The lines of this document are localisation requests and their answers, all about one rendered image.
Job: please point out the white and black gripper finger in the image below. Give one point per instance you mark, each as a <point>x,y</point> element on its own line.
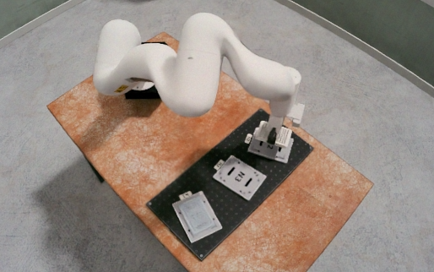
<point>272,137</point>

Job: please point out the small white label sign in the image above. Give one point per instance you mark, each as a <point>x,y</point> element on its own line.
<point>248,138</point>
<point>185,195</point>
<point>219,165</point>

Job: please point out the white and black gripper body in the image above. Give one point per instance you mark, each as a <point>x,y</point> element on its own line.
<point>275,121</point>

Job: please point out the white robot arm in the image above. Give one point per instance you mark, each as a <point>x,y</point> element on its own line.
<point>121,62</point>

